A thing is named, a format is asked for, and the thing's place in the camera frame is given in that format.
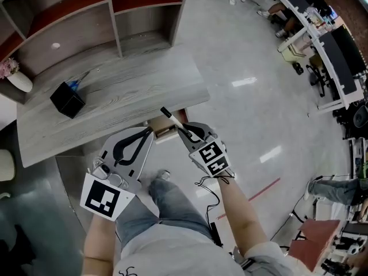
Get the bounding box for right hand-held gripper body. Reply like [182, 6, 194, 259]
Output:
[187, 138, 237, 181]

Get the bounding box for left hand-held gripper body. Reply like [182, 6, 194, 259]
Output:
[79, 156, 142, 222]

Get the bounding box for wooden drawer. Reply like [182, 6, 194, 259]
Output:
[147, 108, 191, 145]

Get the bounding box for white black-tipped pen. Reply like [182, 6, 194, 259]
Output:
[159, 106, 185, 132]

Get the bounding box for black pen holder box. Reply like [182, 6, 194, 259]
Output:
[49, 82, 87, 120]

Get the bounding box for blue-handled scissors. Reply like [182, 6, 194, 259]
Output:
[66, 71, 91, 92]

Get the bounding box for person's right forearm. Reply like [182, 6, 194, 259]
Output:
[216, 177, 271, 256]

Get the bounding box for person's left forearm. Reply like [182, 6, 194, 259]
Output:
[82, 211, 122, 276]

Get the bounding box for gray wooden desk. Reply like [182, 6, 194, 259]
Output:
[16, 43, 210, 168]

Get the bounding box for person's blue jeans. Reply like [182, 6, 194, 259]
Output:
[116, 178, 216, 250]

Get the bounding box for cream chair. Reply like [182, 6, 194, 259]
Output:
[0, 149, 17, 183]

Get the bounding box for person's gray shirt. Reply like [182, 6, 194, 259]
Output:
[114, 222, 300, 276]

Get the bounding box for white ribbed vase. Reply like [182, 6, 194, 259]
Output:
[6, 71, 33, 93]

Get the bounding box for pale yellow box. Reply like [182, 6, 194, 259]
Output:
[282, 43, 307, 66]

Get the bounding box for gray wooden shelf unit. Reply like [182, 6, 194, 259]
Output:
[0, 0, 191, 106]

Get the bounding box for red stool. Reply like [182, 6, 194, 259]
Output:
[288, 218, 343, 273]

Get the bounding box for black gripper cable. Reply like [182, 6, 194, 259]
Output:
[194, 175, 224, 248]

